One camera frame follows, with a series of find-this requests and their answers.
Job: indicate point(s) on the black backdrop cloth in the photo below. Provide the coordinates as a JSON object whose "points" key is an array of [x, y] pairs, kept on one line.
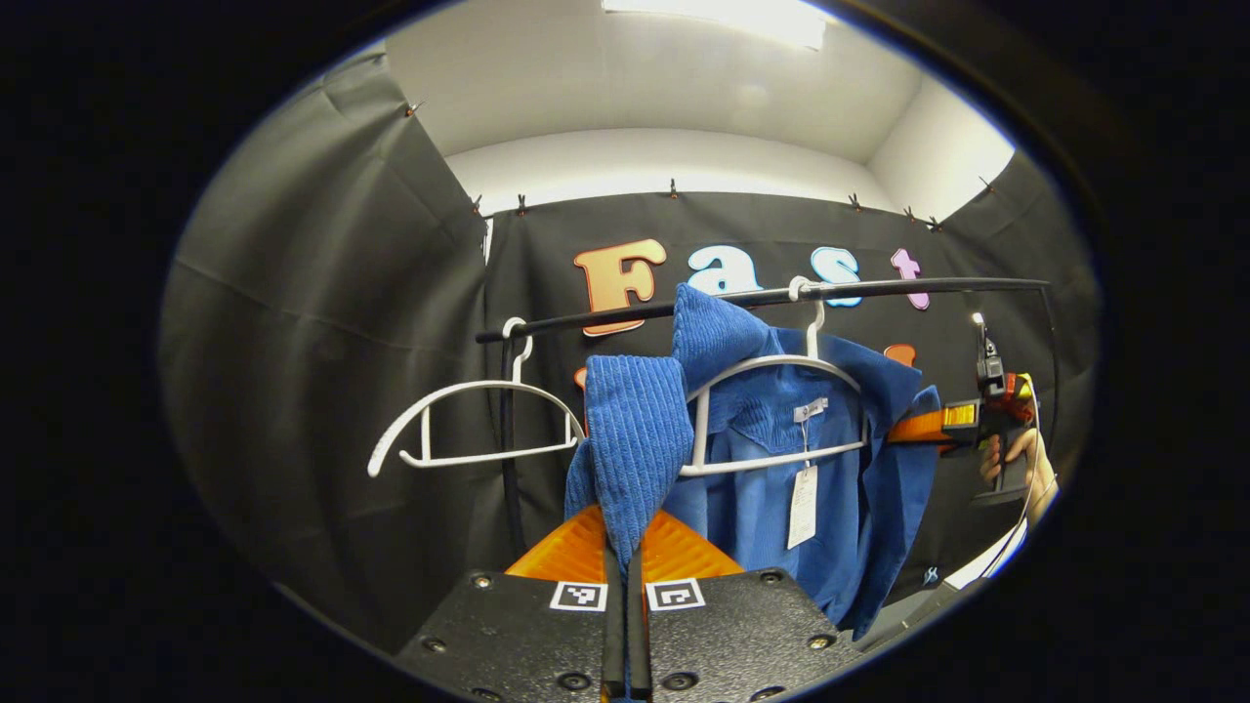
{"points": [[322, 342]]}

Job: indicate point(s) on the white paper garment tag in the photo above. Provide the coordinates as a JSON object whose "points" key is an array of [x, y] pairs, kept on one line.
{"points": [[803, 508]]}

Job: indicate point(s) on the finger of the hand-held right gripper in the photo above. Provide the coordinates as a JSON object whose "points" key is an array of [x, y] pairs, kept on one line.
{"points": [[928, 428]]}

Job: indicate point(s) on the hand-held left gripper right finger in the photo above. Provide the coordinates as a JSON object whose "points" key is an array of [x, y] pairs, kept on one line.
{"points": [[723, 635]]}

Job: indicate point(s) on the white plastic hanger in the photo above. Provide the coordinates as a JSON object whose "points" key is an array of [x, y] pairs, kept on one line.
{"points": [[771, 361], [469, 388]]}

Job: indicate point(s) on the black metal clothes rack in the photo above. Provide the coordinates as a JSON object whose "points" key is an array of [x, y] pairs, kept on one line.
{"points": [[879, 290]]}

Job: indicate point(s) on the row of small black clips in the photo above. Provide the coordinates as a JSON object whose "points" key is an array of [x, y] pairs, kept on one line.
{"points": [[672, 188]]}

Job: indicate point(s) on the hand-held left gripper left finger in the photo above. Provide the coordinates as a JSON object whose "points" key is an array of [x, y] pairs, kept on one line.
{"points": [[527, 635]]}

